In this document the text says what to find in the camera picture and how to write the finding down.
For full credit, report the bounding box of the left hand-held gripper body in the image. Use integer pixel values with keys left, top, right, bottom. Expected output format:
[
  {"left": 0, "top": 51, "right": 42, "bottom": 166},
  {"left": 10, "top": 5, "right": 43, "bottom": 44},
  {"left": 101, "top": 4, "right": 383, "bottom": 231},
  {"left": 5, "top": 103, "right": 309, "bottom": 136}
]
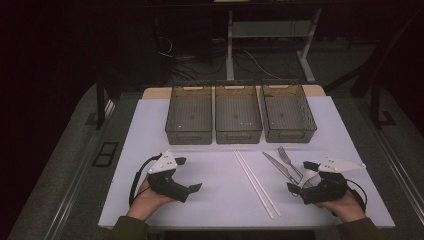
[{"left": 146, "top": 150, "right": 191, "bottom": 204}]

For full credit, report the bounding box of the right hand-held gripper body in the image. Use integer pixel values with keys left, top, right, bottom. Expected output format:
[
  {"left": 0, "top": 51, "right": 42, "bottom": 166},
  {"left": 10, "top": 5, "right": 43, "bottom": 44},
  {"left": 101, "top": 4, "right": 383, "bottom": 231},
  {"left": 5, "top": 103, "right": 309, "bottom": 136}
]
[{"left": 298, "top": 155, "right": 367, "bottom": 205}]

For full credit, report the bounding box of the white spoon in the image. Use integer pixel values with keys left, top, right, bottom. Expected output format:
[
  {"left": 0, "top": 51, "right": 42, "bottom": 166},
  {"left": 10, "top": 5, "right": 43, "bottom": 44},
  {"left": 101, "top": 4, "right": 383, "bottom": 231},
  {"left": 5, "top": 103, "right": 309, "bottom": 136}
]
[{"left": 297, "top": 169, "right": 322, "bottom": 188}]

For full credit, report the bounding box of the metal fork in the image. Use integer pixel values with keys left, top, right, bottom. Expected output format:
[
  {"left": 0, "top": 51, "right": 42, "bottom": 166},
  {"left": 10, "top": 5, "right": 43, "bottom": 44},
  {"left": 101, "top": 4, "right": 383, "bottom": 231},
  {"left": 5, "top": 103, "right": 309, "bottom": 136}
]
[{"left": 277, "top": 145, "right": 305, "bottom": 180}]

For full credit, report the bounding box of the metal table knife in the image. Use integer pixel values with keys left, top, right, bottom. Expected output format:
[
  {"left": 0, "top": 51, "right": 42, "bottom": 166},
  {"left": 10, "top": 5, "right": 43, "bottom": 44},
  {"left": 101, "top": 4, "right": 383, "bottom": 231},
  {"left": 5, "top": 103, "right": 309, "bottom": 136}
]
[{"left": 261, "top": 151, "right": 300, "bottom": 185}]

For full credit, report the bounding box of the brown translucent storage bin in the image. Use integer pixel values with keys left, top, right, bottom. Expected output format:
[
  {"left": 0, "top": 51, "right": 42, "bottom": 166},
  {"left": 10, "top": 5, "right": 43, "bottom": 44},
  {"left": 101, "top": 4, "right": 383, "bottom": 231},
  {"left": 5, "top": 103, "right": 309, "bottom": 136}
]
[
  {"left": 260, "top": 78, "right": 318, "bottom": 144},
  {"left": 164, "top": 80, "right": 214, "bottom": 146},
  {"left": 214, "top": 79, "right": 264, "bottom": 145}
]

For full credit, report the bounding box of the person's left hand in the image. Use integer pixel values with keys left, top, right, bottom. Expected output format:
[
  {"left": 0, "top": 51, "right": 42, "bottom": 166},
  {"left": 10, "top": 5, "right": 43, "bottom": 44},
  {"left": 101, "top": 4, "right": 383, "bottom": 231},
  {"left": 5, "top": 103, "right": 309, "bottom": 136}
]
[{"left": 126, "top": 178, "right": 176, "bottom": 222}]

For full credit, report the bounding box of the person's right hand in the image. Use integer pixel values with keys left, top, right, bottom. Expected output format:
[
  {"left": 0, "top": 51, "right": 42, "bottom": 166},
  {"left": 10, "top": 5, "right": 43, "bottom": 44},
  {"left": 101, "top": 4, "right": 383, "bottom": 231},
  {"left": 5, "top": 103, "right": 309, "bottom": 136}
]
[{"left": 316, "top": 189, "right": 367, "bottom": 223}]

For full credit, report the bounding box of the white table cover board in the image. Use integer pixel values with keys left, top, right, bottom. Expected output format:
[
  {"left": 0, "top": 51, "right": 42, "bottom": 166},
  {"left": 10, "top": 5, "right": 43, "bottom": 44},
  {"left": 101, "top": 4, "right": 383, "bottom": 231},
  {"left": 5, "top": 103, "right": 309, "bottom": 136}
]
[{"left": 98, "top": 95, "right": 396, "bottom": 230}]

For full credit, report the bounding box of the black metal stand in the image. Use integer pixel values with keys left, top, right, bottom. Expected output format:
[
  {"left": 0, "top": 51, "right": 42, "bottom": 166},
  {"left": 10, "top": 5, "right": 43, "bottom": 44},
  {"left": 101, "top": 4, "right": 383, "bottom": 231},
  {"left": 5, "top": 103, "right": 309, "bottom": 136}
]
[{"left": 369, "top": 79, "right": 398, "bottom": 131}]

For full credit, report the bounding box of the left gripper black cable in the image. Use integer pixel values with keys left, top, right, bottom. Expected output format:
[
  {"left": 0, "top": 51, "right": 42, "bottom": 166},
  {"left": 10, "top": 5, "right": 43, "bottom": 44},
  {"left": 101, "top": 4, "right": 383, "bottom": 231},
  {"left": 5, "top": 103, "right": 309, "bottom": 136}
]
[{"left": 128, "top": 153, "right": 163, "bottom": 207}]

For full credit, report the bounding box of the black floor socket frame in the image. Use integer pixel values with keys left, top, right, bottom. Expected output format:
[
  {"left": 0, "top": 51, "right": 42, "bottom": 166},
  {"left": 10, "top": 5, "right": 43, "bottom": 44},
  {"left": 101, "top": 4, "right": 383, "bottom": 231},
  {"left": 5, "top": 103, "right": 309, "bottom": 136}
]
[{"left": 91, "top": 141, "right": 120, "bottom": 168}]

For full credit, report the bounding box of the tangle of floor cables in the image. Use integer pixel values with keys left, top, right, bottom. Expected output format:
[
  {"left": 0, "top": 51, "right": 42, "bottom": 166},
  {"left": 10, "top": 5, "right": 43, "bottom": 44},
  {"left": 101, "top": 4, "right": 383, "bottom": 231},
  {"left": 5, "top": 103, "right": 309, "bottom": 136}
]
[{"left": 155, "top": 35, "right": 289, "bottom": 82}]

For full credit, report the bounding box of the white metal desk frame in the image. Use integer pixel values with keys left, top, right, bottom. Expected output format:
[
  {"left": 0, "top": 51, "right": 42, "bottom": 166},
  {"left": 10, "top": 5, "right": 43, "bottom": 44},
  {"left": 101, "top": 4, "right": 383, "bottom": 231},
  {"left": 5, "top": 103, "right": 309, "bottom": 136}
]
[{"left": 225, "top": 8, "right": 323, "bottom": 85}]

